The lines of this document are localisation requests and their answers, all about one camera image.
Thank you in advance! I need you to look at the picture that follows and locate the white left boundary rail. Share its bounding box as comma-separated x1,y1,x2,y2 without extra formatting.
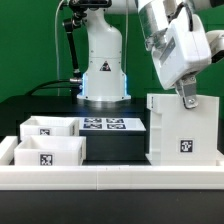
0,136,18,166

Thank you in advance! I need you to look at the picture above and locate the white drawer cabinet frame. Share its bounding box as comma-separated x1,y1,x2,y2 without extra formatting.
147,94,219,166

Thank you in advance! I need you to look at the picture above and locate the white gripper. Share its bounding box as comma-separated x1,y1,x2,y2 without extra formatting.
151,13,211,109

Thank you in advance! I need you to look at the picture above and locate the white drawer box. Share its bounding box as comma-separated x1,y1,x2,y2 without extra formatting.
14,135,86,166
20,116,79,140

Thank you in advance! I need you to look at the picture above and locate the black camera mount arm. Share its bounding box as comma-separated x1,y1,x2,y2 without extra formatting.
63,0,86,94

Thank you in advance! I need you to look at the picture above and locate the white marker plate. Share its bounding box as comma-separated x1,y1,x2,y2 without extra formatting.
79,117,146,131

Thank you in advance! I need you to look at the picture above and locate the black cable bundle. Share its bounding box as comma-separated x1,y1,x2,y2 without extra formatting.
23,78,83,97

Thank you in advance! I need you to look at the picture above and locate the white boundary rail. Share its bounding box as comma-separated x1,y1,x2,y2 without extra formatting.
0,166,224,190
0,136,18,166

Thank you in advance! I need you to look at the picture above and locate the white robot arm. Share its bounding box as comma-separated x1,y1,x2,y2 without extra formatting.
82,0,224,109

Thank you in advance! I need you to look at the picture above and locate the grey thin cable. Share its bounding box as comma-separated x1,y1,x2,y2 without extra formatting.
54,0,66,98

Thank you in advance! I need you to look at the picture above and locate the white front boundary rail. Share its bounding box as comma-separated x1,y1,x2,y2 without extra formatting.
0,166,224,190

